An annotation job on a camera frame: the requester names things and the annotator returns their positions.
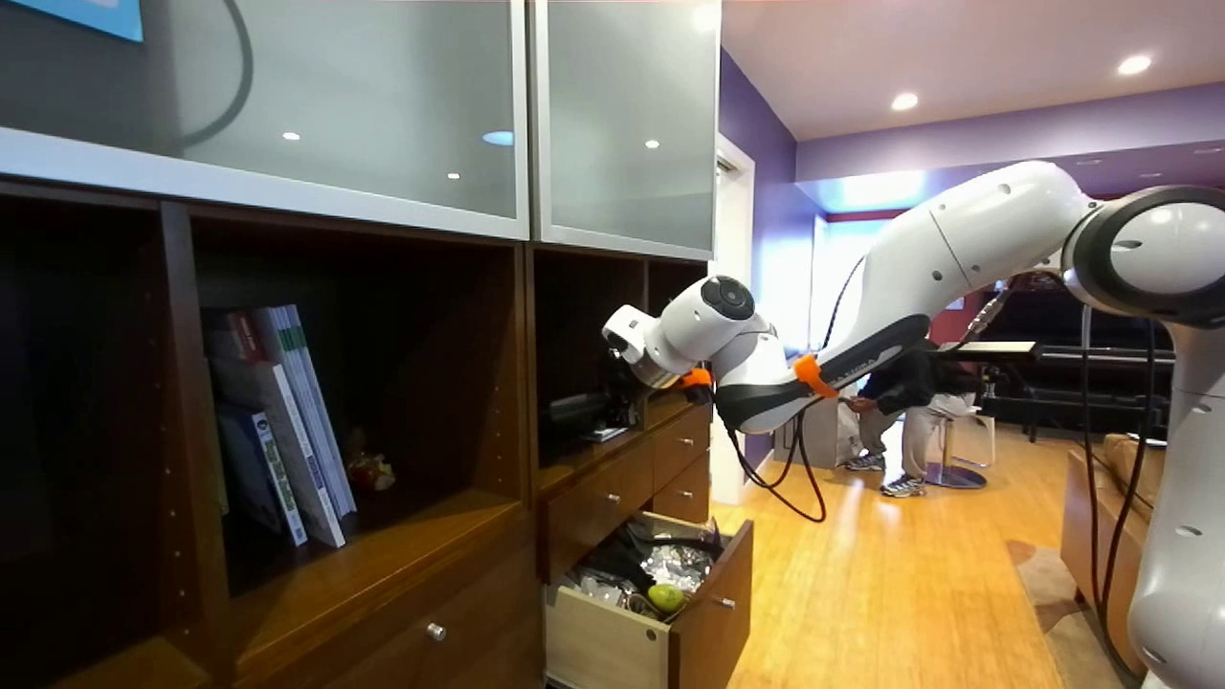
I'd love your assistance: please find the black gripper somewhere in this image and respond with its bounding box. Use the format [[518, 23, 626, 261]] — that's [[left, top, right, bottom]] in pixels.
[[603, 368, 658, 436]]

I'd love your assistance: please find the short closed wooden drawer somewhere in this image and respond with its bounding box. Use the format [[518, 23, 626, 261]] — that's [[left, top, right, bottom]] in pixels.
[[646, 457, 712, 527], [643, 400, 712, 496]]

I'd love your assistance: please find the long closed wooden drawer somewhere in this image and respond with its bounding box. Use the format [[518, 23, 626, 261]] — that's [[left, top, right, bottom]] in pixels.
[[541, 436, 655, 585]]

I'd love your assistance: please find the clear plastic bag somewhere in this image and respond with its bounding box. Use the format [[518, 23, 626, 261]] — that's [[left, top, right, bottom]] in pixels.
[[566, 535, 721, 614]]

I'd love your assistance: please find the open wooden drawer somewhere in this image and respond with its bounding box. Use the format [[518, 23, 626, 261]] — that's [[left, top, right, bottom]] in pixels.
[[543, 511, 759, 689]]

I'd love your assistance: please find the wide closed wooden drawer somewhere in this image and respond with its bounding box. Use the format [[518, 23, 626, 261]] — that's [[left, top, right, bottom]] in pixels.
[[241, 531, 549, 689]]

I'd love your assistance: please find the green ball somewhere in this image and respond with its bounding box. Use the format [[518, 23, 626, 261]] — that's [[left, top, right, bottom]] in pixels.
[[643, 580, 690, 618]]

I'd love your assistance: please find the small brown figurine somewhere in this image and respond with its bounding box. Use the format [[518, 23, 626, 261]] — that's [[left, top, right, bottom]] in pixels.
[[342, 425, 401, 497]]

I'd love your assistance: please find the person in dark top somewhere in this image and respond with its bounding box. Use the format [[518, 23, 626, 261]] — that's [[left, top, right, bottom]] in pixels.
[[841, 342, 951, 502]]

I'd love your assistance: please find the narrow frosted glass door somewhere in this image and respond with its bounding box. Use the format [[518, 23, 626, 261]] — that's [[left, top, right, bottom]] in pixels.
[[527, 0, 725, 266]]

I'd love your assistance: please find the dark wooden shelf unit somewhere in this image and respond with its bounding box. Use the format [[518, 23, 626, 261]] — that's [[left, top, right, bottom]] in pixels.
[[0, 0, 759, 689]]

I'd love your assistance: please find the tall white book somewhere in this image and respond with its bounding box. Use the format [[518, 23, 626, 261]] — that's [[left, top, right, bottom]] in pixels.
[[247, 304, 361, 525]]

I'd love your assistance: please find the white stool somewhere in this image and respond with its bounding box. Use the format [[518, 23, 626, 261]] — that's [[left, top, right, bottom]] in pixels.
[[912, 396, 1003, 496]]

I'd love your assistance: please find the blue book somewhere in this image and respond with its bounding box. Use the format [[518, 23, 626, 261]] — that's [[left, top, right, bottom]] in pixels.
[[216, 410, 309, 556]]

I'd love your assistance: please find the wide frosted glass door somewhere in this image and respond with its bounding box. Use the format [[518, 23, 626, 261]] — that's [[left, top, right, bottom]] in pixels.
[[0, 0, 533, 245]]

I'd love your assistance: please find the red book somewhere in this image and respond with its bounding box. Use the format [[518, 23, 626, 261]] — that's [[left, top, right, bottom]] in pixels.
[[204, 309, 269, 376]]

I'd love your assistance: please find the black piano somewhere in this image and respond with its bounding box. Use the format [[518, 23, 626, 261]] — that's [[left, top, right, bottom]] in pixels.
[[940, 270, 1179, 445]]

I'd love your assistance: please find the low wooden cabinet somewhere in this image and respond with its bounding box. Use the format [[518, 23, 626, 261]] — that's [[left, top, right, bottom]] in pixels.
[[1059, 432, 1156, 673]]

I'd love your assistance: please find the orange strap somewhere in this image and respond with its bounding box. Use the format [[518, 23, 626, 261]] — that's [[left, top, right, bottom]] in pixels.
[[794, 351, 841, 402]]

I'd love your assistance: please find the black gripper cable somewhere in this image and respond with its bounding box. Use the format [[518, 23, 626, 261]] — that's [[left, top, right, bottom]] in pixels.
[[717, 402, 834, 527]]

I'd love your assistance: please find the white door frame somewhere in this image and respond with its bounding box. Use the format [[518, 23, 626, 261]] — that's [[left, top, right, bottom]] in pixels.
[[708, 131, 759, 511]]

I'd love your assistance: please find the curved dark cable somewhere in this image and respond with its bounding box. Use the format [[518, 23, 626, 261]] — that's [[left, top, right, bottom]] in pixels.
[[166, 0, 256, 152]]

